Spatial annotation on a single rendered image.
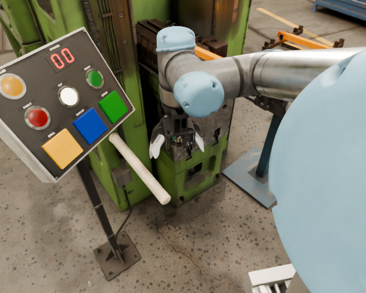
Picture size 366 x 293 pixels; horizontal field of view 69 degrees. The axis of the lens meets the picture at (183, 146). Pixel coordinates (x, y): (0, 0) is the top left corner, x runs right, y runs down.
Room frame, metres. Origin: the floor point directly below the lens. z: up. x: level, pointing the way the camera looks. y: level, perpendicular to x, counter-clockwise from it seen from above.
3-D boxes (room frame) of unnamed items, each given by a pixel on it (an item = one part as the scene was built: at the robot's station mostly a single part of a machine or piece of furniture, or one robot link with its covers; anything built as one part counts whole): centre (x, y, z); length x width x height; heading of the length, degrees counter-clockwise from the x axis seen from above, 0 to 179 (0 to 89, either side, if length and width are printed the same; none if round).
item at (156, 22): (1.19, 0.10, 0.96); 0.42 x 0.20 x 0.09; 37
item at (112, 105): (0.65, 0.21, 1.01); 0.07 x 0.05 x 0.07; 152
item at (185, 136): (0.50, 0.01, 1.07); 0.09 x 0.08 x 0.12; 11
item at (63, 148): (0.47, 0.31, 1.01); 0.07 x 0.05 x 0.07; 152
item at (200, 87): (0.41, -0.03, 1.23); 0.11 x 0.11 x 0.08; 18
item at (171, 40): (0.50, 0.01, 1.23); 0.09 x 0.08 x 0.11; 18
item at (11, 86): (0.51, 0.38, 1.16); 0.05 x 0.03 x 0.04; 127
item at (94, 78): (0.67, 0.25, 1.09); 0.05 x 0.03 x 0.04; 127
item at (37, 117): (0.49, 0.35, 1.09); 0.05 x 0.03 x 0.04; 127
